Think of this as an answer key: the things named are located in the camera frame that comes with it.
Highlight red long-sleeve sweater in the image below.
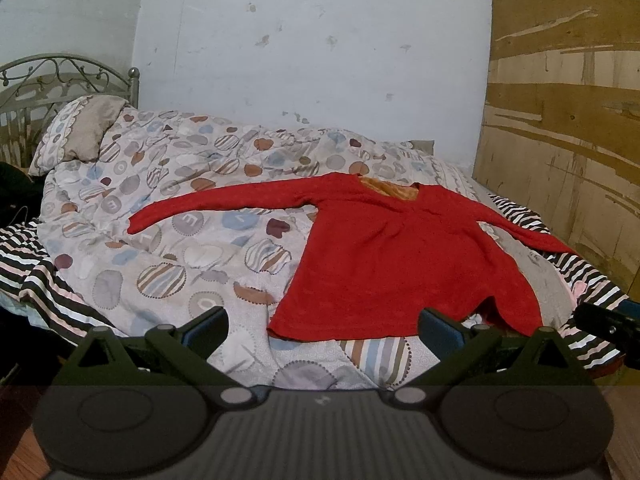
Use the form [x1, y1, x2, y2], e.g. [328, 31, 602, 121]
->
[128, 172, 568, 342]

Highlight black white striped bedsheet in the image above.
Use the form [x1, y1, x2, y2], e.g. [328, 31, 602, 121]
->
[1, 221, 628, 377]

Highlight patterned grey circle-print duvet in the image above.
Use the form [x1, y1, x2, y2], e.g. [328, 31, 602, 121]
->
[38, 106, 570, 390]

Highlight wooden plywood wardrobe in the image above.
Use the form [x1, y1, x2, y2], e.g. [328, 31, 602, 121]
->
[473, 0, 639, 296]

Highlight patterned pillow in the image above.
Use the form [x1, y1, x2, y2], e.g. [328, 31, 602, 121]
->
[28, 94, 128, 177]

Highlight metal scrollwork headboard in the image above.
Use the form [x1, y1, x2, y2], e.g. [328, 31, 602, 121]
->
[1, 53, 140, 168]

